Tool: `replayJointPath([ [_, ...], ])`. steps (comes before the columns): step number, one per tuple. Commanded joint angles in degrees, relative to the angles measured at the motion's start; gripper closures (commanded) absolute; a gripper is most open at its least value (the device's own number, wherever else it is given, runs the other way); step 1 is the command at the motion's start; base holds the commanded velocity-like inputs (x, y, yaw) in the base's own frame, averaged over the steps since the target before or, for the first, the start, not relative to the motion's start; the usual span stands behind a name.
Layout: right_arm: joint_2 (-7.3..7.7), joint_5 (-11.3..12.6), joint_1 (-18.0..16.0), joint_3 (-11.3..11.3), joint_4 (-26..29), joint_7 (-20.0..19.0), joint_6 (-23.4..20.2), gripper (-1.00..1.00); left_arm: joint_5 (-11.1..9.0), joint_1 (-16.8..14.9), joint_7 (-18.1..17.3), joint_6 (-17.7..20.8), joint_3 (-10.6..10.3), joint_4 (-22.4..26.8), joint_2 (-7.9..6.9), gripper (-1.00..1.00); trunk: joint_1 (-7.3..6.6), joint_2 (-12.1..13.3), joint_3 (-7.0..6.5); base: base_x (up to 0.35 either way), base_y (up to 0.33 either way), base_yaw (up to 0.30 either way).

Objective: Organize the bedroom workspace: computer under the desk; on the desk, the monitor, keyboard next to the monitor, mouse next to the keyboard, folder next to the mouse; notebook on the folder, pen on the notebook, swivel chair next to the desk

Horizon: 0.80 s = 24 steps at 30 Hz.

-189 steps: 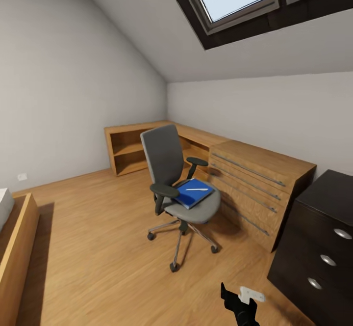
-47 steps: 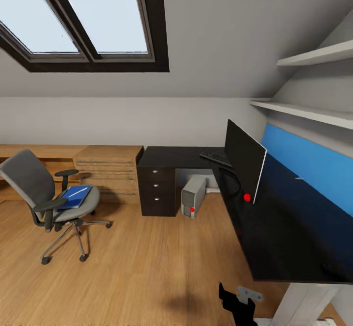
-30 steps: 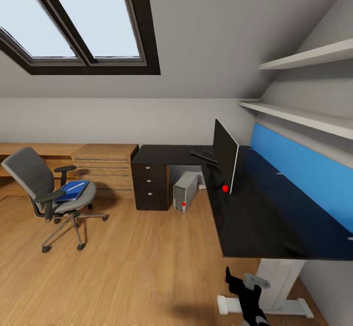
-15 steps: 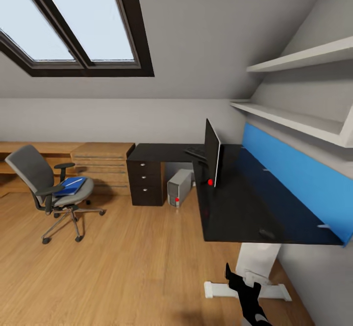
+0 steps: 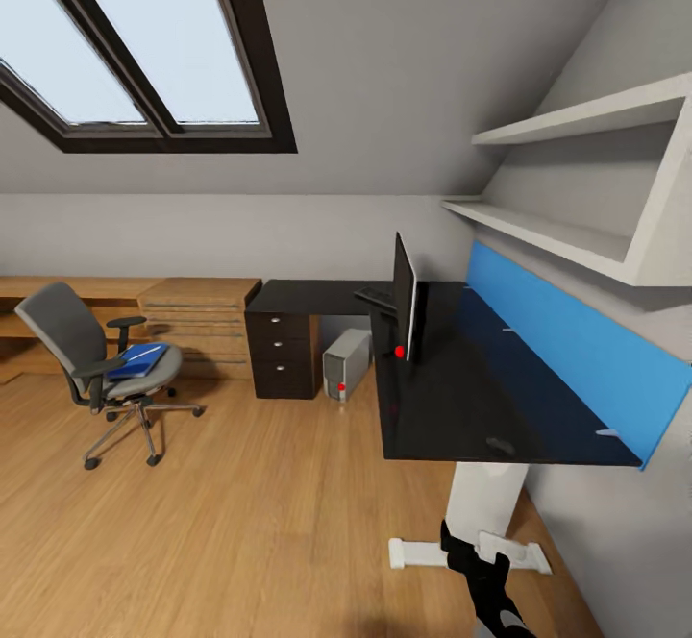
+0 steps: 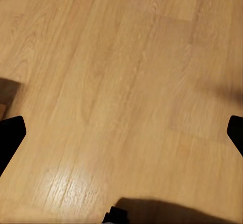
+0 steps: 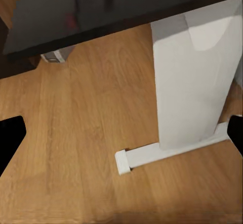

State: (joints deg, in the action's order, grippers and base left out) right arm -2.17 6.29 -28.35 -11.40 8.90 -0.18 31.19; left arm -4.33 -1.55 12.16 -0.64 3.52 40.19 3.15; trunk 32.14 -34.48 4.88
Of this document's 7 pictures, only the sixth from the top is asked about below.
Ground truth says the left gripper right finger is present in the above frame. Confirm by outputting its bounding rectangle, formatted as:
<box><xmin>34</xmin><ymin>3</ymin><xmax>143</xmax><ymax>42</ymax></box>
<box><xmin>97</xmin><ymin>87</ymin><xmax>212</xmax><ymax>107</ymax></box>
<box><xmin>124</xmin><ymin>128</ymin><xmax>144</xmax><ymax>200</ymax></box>
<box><xmin>227</xmin><ymin>115</ymin><xmax>243</xmax><ymax>156</ymax></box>

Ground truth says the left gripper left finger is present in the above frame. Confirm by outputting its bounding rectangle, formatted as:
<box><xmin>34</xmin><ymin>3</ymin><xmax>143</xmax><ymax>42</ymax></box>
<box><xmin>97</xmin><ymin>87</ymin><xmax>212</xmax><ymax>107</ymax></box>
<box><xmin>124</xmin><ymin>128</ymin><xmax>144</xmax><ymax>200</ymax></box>
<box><xmin>0</xmin><ymin>116</ymin><xmax>26</xmax><ymax>177</ymax></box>

